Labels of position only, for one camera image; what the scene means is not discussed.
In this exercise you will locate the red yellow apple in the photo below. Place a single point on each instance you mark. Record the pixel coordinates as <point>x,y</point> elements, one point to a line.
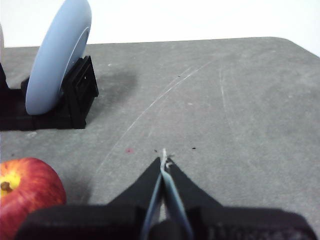
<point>30,190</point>

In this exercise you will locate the black plate rack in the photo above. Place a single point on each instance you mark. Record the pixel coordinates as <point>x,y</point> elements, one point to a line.
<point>77,100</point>

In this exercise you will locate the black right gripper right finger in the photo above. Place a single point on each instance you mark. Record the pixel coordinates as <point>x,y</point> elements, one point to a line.
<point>225,225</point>

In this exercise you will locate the blue plate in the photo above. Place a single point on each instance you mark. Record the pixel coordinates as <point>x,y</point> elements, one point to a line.
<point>52,65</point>

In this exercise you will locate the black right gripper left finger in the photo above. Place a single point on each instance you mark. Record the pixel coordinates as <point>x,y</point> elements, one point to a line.
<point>100,222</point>

